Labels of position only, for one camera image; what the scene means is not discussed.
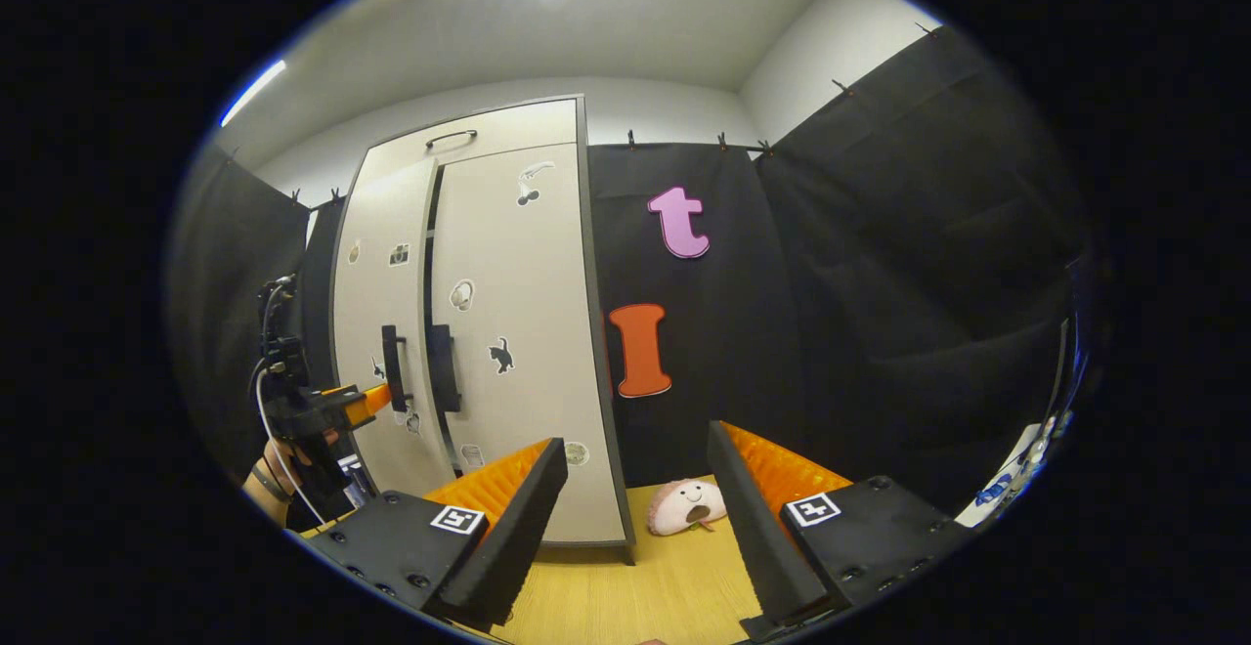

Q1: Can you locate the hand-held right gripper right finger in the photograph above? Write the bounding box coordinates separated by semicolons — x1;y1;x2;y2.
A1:
706;420;978;626

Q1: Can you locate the white blue printed object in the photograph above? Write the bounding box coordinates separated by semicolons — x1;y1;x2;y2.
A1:
963;410;1076;529

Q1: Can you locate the pink plush toy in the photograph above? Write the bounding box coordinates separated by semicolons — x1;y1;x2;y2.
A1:
647;477;729;537

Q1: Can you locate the small ceiling light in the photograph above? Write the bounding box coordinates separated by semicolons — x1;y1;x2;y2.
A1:
220;59;287;128

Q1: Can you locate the black door handle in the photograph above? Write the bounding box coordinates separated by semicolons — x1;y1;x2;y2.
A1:
381;324;411;413

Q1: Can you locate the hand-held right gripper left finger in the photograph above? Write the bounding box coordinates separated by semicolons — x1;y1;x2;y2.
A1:
303;438;570;632

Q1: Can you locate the white cabinet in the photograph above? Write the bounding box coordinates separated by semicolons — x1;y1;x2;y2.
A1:
327;95;636;565

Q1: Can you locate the white cable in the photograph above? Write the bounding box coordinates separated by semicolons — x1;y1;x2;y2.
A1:
254;364;328;529

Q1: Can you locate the cabinet door with cat sticker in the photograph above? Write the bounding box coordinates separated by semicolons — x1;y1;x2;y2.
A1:
427;142;626;545

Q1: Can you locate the black backdrop cloth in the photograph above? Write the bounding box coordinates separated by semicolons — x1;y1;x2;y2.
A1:
166;24;1096;519

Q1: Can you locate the cabinet door with camera sticker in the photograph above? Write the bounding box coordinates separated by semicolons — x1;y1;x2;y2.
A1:
332;158;460;499

